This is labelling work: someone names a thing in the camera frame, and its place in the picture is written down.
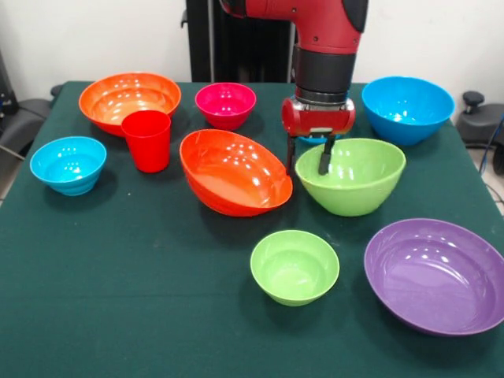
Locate orange bowl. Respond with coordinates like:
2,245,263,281
179,128,295,218
78,71,183,138

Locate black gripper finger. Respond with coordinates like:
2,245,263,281
317,135,337,176
285,135,298,176

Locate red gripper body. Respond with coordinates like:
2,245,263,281
280,96,357,139

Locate small blue ribbed bowl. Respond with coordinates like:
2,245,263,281
29,135,108,197

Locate small green bowl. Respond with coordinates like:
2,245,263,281
250,230,340,307

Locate purple bowl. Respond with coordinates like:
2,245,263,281
363,218,504,336

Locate red cup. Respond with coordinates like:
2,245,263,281
120,109,172,173

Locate blue cable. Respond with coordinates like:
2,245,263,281
478,113,504,176

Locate dark green tablecloth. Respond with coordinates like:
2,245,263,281
0,80,504,378

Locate large green bowl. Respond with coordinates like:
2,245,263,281
294,137,407,217

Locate pink bowl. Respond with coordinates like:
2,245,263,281
195,82,258,132

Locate large blue bowl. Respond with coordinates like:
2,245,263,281
361,76,456,147

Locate translucent blue straight-sided bowl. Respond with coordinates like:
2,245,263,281
295,132,339,146

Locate black pedestal leg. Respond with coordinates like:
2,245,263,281
456,91,504,145
0,83,64,158

